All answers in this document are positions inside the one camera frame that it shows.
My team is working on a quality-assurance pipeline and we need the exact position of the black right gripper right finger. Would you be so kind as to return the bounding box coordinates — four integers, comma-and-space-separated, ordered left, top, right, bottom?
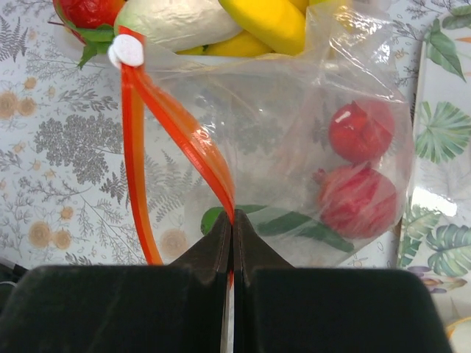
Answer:
233, 210, 451, 352

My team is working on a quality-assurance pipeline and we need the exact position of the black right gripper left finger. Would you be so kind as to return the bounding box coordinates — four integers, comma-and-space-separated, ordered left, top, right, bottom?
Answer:
1, 214, 231, 352

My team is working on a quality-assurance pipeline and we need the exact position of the green toy cucumber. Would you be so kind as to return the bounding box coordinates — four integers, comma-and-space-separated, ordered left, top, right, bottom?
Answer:
200, 204, 355, 254

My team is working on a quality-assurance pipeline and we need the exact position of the red toy pomegranate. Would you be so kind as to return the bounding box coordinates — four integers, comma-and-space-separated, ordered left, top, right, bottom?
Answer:
314, 165, 397, 239

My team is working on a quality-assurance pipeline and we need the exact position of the clear zip top bag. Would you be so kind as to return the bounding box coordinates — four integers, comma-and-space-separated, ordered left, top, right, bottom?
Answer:
119, 4, 414, 267

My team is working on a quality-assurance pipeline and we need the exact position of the red toy strawberry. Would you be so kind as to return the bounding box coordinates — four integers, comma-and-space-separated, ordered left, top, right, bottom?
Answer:
52, 0, 126, 68

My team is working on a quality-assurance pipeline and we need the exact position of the floral rectangular tray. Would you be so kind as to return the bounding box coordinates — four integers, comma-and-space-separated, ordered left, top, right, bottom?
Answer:
397, 1, 470, 324

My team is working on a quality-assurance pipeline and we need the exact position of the small floral bowl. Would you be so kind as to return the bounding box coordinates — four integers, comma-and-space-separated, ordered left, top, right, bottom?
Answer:
446, 317, 470, 344

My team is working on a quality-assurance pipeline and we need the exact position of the red toy apple back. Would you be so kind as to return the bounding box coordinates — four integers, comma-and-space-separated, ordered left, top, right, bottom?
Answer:
328, 99, 395, 163

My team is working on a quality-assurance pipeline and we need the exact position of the yellow toy banana bunch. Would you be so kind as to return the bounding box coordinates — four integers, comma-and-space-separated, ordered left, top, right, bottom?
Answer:
176, 0, 354, 58

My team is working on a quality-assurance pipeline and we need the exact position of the white toy radish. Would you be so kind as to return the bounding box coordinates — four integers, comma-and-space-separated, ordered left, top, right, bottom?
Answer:
114, 0, 242, 52

